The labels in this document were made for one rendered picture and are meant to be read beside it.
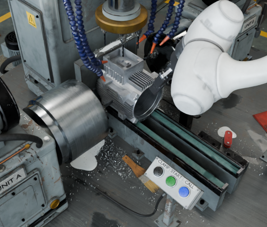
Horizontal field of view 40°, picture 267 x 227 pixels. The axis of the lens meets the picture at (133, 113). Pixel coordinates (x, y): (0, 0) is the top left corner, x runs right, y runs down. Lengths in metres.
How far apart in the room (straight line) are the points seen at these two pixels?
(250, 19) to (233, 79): 0.93
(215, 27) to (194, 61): 0.11
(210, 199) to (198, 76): 0.64
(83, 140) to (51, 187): 0.18
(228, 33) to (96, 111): 0.52
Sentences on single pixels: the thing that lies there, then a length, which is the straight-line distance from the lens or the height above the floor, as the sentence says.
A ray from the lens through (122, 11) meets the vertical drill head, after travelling 1.24.
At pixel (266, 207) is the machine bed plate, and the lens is 1.45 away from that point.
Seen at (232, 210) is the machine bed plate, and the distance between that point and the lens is 1.40.
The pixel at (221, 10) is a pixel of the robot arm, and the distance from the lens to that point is 0.89.
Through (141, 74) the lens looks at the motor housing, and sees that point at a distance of 1.37.
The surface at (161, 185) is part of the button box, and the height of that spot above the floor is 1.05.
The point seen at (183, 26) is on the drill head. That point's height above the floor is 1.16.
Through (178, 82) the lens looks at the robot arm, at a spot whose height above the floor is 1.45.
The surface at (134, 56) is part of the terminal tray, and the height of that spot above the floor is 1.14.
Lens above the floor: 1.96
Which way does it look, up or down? 45 degrees down
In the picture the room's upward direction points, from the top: 2 degrees clockwise
